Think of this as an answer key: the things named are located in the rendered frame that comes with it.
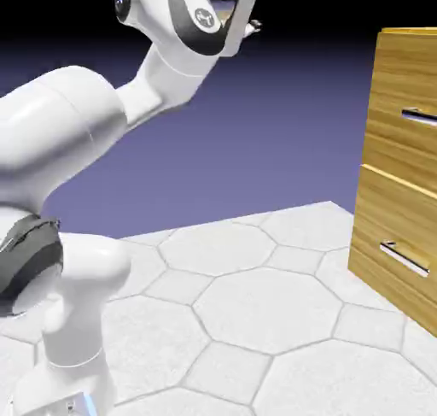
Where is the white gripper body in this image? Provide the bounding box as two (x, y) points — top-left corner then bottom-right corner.
(220, 0), (265, 58)

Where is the light wood cabinet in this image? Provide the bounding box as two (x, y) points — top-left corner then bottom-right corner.
(347, 26), (437, 339)

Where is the wooden drawer front with handle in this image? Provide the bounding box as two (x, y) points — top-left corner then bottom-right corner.
(360, 30), (437, 198)
(347, 164), (437, 339)

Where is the silver metal drawer handle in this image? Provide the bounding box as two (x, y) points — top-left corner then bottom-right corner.
(379, 240), (431, 279)
(400, 107), (437, 127)

